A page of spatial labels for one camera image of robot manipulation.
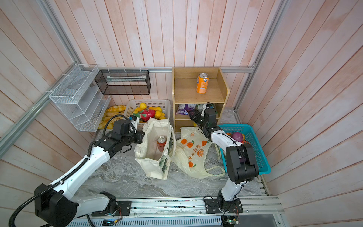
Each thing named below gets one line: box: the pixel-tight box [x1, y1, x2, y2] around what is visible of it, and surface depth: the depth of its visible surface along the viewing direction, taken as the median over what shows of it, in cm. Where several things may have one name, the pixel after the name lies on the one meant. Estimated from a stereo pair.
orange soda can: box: [196, 72, 209, 95], surface depth 80 cm
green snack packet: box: [195, 103, 205, 113], surface depth 97 cm
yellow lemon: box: [139, 102, 147, 109], surface depth 115 cm
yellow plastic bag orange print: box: [171, 126, 226, 179], surface depth 89 cm
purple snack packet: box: [174, 104, 197, 116], surface depth 95 cm
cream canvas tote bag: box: [134, 117, 177, 181], surface depth 85 cm
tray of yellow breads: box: [98, 104, 127, 129], surface depth 114 cm
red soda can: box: [156, 135, 167, 153], surface depth 90 cm
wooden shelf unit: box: [172, 66, 231, 133], surface depth 90 cm
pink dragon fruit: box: [133, 108, 156, 122], surface depth 108 cm
